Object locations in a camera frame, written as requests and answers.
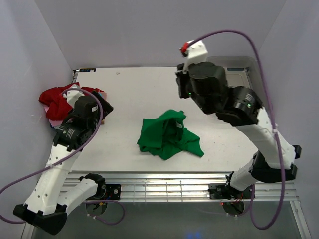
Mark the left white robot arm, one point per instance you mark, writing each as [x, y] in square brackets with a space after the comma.
[46, 208]

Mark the red t shirt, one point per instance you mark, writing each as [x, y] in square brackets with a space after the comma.
[83, 105]

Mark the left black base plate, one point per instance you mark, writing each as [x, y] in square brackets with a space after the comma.
[111, 191]

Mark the blue label sticker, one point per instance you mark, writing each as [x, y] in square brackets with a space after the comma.
[87, 70]

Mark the aluminium frame rail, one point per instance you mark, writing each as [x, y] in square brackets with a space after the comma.
[176, 187]

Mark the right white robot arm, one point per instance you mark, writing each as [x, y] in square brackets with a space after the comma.
[240, 107]

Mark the green t shirt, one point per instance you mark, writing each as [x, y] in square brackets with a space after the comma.
[167, 136]

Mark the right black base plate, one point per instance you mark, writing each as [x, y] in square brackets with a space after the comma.
[223, 191]

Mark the grey plastic bin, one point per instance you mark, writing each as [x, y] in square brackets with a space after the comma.
[242, 71]

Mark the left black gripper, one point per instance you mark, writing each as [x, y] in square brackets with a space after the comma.
[105, 106]

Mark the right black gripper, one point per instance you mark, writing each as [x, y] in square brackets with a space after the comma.
[180, 81]

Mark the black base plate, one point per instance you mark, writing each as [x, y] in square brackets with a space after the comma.
[111, 191]
[223, 191]

